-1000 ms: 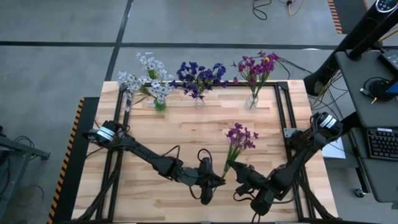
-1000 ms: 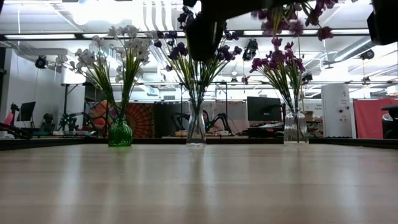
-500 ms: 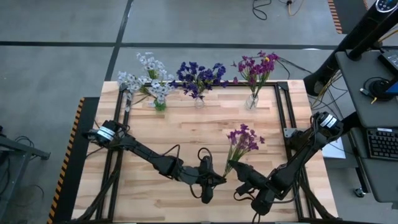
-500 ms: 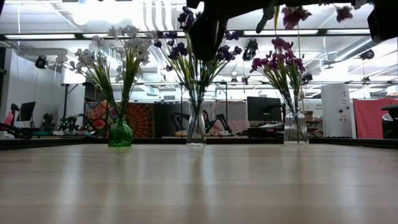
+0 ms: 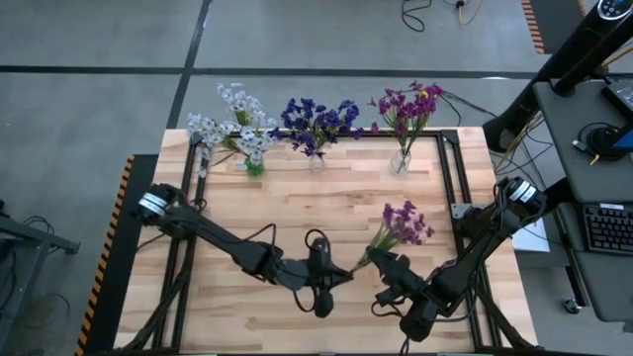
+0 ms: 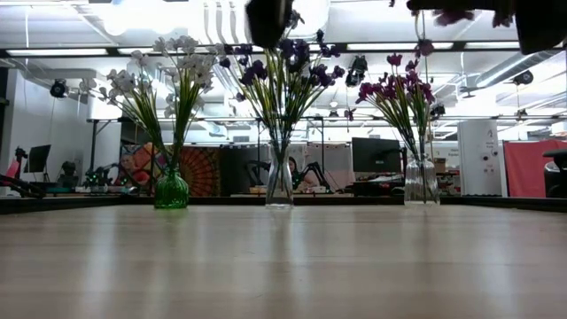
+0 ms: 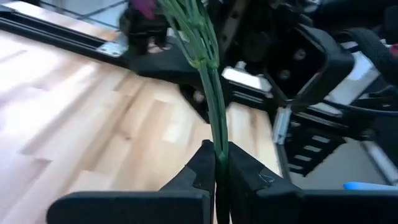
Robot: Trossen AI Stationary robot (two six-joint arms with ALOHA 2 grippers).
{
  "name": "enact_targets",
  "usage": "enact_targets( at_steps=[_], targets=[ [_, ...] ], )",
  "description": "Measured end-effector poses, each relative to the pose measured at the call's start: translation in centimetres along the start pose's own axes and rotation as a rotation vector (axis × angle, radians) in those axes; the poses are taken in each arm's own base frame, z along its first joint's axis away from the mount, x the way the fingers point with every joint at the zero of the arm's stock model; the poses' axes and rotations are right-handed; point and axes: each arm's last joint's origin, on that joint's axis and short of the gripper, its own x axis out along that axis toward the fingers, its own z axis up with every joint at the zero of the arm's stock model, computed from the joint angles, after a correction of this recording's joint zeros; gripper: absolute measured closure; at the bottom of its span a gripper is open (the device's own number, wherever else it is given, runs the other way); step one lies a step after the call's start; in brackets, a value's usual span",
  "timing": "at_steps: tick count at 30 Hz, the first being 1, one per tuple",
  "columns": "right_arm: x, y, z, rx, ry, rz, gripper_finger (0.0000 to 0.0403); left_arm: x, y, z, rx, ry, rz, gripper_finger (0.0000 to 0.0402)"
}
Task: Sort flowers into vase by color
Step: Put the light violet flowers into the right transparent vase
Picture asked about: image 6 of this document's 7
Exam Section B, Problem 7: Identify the green glass vase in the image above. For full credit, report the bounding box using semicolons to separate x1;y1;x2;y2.
153;170;190;210

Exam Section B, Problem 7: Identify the person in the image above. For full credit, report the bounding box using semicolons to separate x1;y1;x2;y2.
287;157;320;191

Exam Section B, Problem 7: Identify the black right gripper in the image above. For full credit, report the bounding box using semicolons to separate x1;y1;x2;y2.
406;0;567;56

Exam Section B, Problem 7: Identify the magenta artificial flower bunch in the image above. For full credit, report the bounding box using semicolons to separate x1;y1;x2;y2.
344;73;422;160
414;8;516;58
387;52;439;160

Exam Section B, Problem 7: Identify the clear smooth glass vase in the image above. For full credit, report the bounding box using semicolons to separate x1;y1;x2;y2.
265;139;294;209

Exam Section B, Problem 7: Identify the red partition cloth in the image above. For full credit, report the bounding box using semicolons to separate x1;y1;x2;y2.
503;140;567;198

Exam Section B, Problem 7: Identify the orange patterned tapestry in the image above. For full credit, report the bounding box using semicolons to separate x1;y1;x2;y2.
119;141;222;198

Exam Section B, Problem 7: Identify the large black monitor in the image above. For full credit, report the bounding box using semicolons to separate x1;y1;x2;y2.
352;136;402;174

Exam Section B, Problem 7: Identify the white ceiling pipe bundle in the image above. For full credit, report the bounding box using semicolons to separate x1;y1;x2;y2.
201;0;249;101

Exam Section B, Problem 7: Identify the black background table frame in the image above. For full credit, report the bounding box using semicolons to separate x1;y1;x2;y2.
87;116;327;181

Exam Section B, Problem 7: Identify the small black monitor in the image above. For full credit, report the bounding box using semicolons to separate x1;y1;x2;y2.
24;144;52;174

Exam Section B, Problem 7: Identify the black overhead frame bar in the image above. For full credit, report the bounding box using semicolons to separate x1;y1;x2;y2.
0;41;567;59

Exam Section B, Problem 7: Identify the clear ribbed glass vase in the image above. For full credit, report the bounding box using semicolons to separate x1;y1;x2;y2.
403;154;441;206

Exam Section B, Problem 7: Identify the silver ventilation duct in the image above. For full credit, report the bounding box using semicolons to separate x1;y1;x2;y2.
291;0;331;43

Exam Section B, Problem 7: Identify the black table edge rail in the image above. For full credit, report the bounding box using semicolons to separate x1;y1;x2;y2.
0;194;567;214

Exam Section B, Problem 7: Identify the black ceiling camera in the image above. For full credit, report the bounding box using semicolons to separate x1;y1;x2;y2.
49;78;70;99
345;55;369;89
513;69;535;86

